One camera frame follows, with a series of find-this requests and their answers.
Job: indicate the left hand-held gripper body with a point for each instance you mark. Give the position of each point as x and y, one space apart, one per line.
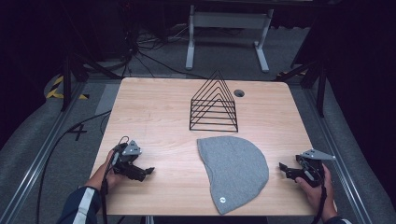
129 152

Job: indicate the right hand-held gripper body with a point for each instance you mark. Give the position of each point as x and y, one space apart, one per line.
311 165

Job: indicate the person's left hand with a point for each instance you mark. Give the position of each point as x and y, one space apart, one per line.
107 174

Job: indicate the person's right hand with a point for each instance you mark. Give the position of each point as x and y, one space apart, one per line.
317 196

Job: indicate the grey knitted beanie hat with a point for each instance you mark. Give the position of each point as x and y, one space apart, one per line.
233 172

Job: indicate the black tripod stand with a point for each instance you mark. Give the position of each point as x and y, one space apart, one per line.
67 81
320 90

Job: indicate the yellow and black floor tape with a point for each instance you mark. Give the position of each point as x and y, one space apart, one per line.
54 88

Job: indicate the aluminium floor rail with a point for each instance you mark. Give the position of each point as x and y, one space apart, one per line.
40 155
336 149

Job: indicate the white metal stand frame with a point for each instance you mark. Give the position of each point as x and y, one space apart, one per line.
229 21

